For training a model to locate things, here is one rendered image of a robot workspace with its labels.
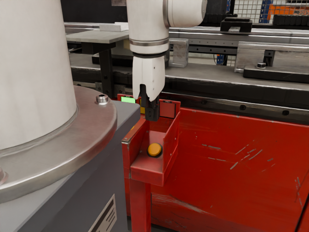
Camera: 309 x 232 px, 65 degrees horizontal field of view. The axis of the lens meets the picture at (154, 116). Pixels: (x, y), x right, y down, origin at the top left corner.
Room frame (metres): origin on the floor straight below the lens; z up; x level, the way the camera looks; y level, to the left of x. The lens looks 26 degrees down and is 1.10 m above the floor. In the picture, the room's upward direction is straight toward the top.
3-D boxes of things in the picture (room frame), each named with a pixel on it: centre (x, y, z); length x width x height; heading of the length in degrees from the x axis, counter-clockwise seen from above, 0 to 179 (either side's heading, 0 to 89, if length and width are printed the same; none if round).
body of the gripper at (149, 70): (0.54, 0.01, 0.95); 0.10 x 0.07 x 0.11; 161
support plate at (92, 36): (0.85, 0.17, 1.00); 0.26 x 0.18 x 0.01; 160
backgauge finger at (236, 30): (0.99, -0.32, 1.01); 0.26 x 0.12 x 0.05; 160
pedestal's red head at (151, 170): (0.59, 0.05, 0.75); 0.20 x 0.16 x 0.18; 71
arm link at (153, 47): (0.53, 0.01, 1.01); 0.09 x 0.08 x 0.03; 161
